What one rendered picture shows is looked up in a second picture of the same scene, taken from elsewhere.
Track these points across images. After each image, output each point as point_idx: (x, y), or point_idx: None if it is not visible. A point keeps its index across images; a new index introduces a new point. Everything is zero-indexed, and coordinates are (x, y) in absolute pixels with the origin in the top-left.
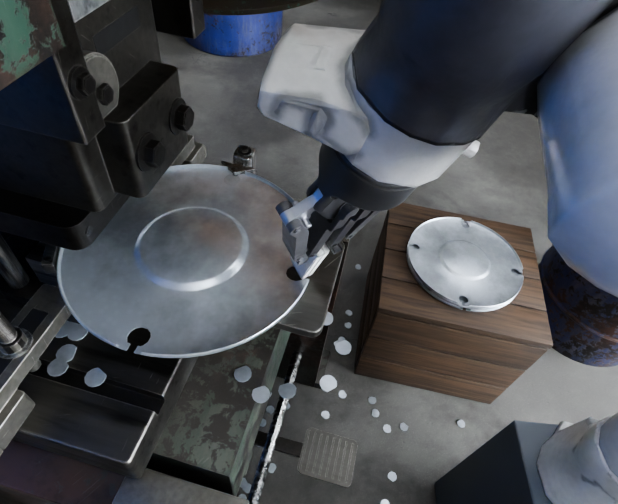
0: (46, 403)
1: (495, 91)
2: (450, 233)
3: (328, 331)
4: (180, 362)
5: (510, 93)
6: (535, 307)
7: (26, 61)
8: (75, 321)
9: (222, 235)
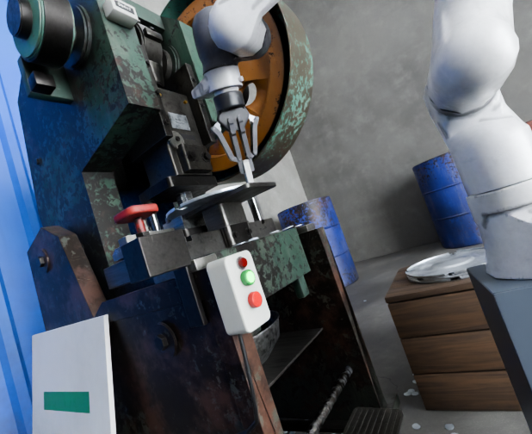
0: None
1: (213, 49)
2: (440, 259)
3: (398, 388)
4: (203, 233)
5: (219, 49)
6: None
7: (151, 106)
8: None
9: None
